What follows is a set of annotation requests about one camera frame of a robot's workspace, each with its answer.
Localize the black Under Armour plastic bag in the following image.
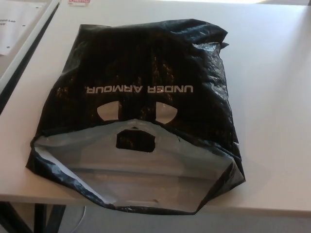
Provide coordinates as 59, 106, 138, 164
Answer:
26, 17, 245, 216

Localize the red and white label card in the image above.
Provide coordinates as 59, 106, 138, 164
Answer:
69, 0, 91, 7

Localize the black metal table leg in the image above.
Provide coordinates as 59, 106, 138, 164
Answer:
0, 208, 66, 233

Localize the white hole-punched paper sheet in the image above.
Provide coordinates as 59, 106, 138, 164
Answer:
0, 0, 47, 57

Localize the white cable under desk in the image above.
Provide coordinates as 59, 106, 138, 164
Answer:
72, 210, 88, 233

